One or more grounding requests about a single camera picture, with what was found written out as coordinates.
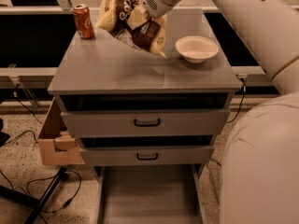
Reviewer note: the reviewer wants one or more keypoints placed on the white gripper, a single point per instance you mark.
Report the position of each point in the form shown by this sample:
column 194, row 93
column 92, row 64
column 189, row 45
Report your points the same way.
column 151, row 1

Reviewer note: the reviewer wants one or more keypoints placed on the brown chip bag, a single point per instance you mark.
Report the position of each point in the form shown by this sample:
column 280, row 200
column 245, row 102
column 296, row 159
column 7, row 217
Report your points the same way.
column 150, row 36

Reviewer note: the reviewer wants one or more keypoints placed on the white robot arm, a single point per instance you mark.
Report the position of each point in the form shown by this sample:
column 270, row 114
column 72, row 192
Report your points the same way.
column 260, row 165

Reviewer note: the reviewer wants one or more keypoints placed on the grey drawer cabinet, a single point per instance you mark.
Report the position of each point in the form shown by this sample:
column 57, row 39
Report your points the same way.
column 104, row 75

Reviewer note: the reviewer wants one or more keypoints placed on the grey top drawer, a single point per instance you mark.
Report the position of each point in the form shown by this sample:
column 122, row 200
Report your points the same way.
column 153, row 123

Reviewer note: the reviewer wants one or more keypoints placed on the grey drawer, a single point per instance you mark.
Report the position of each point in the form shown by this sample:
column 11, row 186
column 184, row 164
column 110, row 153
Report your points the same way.
column 153, row 123
column 131, row 156
column 154, row 194

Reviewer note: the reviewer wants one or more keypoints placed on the grey middle drawer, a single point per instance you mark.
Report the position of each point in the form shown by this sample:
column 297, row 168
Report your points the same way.
column 131, row 156

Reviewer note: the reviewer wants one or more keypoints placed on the grey bottom drawer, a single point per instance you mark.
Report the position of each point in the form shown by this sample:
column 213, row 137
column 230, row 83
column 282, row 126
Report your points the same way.
column 154, row 194

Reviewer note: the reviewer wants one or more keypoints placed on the orange soda can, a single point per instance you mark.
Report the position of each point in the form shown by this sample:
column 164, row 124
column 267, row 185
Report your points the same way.
column 83, row 21

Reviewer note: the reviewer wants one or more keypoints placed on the white bowl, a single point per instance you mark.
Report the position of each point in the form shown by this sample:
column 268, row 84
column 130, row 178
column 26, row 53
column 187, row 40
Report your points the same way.
column 196, row 49

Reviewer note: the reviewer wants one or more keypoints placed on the cardboard box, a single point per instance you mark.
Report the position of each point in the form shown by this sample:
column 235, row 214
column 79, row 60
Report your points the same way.
column 56, row 145

